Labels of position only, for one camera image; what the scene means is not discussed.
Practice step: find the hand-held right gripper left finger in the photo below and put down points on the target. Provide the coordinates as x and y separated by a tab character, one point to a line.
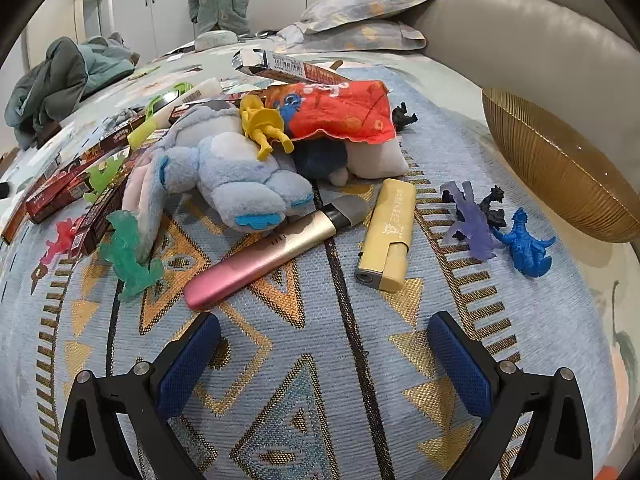
187	366

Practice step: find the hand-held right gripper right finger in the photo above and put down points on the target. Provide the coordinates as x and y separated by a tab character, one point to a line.
457	366

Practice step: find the blue dinosaur figure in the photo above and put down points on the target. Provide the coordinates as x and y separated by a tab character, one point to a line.
527	250

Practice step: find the lime green monster figure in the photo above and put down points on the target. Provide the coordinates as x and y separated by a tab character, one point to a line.
102	175

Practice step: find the pile of red-brown boxes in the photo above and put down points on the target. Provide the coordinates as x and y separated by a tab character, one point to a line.
55	190

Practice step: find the gold ribbed bowl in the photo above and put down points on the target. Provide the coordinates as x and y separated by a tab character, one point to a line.
550	160

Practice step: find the pink gold pen-shaped device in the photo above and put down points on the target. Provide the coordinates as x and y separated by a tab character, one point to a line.
250	265

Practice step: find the green translucent monster figure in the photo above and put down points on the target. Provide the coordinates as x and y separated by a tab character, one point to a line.
127	255

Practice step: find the blue gold patterned blanket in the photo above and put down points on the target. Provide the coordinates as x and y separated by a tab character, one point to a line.
320	360

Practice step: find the purple translucent monster figure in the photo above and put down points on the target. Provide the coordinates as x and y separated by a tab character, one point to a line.
472	225

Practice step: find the yellow rectangular case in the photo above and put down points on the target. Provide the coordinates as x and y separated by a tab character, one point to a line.
387	230

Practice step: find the black monster figure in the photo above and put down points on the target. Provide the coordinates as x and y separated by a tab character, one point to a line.
495	210
402	117

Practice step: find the printed bed sheet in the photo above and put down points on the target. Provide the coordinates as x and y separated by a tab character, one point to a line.
620	320

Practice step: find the red translucent monster figure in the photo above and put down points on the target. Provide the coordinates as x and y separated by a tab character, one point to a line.
60	240

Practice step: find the person's orange trouser leg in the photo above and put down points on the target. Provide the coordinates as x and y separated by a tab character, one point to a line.
605	474

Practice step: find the white plush pillow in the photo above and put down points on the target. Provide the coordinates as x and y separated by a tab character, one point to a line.
375	160

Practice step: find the dark blue plush toy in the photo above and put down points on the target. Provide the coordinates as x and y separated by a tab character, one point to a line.
320	157

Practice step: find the yellow toy figure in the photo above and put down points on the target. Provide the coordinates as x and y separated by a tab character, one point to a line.
262	125

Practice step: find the white yellow tube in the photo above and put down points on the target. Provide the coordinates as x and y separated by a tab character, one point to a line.
170	110

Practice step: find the green plastic clip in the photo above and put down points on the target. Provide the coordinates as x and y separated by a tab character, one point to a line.
152	105

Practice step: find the red printed bag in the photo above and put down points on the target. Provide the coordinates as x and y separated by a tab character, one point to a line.
340	110

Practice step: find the long red box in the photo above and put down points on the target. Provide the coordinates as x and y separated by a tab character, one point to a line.
290	67

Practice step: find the pile of grey teal clothes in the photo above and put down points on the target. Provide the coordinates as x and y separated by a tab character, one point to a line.
50	75

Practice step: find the pale round cushion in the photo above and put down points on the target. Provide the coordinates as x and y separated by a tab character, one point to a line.
215	40

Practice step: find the grey patterned pillow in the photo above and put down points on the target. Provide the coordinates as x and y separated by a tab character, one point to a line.
360	37
370	2

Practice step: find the white door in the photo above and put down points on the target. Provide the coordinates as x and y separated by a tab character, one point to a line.
92	12

